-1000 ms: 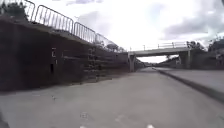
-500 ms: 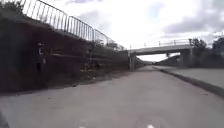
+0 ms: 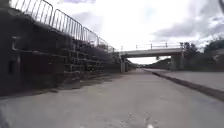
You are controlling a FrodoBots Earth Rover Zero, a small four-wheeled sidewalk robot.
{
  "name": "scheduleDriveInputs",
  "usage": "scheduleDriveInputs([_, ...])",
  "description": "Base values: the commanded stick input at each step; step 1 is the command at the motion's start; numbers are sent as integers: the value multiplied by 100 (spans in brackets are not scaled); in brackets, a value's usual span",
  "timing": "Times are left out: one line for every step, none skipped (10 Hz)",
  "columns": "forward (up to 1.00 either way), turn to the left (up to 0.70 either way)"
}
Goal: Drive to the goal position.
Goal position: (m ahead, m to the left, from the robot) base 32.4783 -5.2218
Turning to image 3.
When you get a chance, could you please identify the dark gutter strip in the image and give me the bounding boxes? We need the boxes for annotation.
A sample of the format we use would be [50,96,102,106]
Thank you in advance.
[143,68,224,103]

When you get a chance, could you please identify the grey concrete wall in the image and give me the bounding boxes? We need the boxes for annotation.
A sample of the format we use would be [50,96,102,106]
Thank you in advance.
[146,49,224,73]

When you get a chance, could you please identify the metal railing on stone wall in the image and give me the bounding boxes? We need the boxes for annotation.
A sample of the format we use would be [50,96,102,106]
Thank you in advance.
[9,0,118,54]

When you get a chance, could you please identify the cracked grey concrete ground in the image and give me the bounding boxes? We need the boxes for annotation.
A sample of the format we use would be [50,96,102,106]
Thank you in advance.
[0,68,224,128]

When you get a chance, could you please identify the concrete bridge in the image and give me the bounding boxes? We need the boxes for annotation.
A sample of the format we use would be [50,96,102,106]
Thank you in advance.
[118,41,186,74]

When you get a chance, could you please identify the row of trees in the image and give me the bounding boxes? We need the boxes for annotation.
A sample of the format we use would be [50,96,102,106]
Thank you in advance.
[181,38,224,57]

